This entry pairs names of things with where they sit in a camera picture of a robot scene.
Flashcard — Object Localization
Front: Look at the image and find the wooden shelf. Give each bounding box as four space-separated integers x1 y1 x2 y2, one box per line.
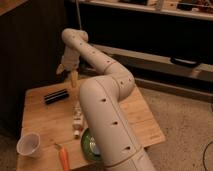
78 0 213 21

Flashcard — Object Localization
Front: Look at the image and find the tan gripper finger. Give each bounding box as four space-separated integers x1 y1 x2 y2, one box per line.
70 70 78 88
56 64 65 75

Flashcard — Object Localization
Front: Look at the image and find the small wooden table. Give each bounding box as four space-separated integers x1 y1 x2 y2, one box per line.
16 82 165 171

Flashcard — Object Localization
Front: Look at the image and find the white glue tube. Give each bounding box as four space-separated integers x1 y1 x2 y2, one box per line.
73 102 84 139

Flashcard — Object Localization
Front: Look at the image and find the metal stand pole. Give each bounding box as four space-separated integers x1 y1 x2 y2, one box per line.
75 0 84 30

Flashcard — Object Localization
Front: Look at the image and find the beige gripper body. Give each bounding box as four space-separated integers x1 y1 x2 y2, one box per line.
61 47 80 71

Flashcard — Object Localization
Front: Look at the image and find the orange toy carrot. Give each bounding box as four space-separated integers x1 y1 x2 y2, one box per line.
55 144 70 171

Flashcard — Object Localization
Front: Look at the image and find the long grey case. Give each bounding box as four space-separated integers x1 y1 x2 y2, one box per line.
94 44 213 83

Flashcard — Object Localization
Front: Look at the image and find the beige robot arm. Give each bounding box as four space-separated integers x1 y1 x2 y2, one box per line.
58 28 156 171

